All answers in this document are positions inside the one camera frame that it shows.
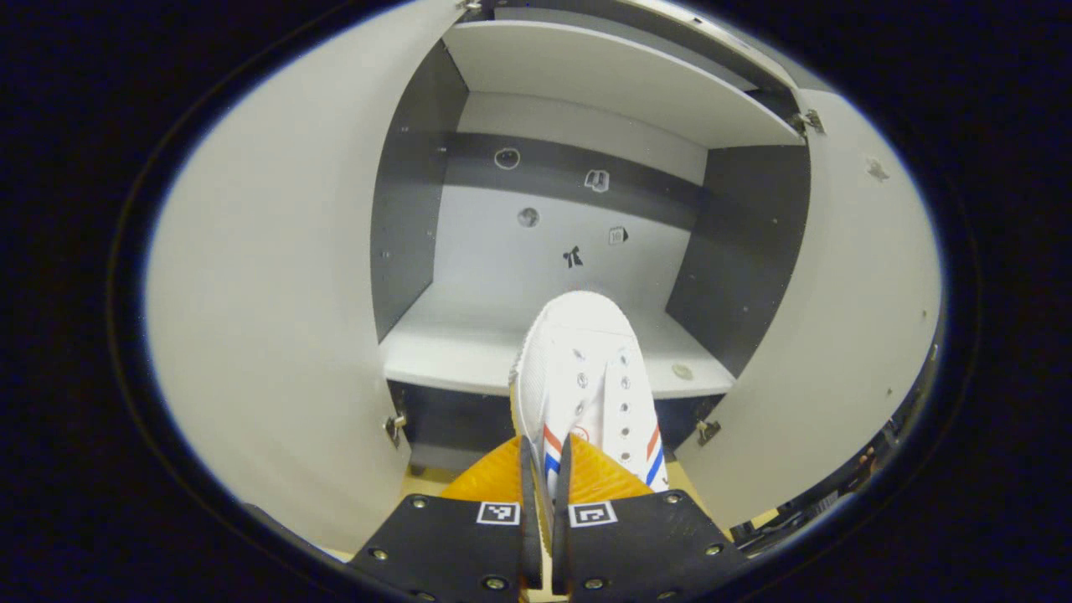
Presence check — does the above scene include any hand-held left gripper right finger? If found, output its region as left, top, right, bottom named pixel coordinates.
left=551, top=434, right=750, bottom=603

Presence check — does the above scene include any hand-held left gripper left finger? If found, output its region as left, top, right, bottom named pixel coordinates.
left=348, top=435, right=545, bottom=603

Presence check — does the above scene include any white striped canvas shoe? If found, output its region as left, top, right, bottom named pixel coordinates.
left=508, top=291, right=671, bottom=554

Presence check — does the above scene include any white cabinet door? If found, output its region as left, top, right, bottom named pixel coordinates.
left=144, top=0, right=470, bottom=554
left=674, top=88, right=943, bottom=530

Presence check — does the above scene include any white shoe cabinet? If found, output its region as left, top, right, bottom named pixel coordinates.
left=370, top=0, right=813, bottom=478

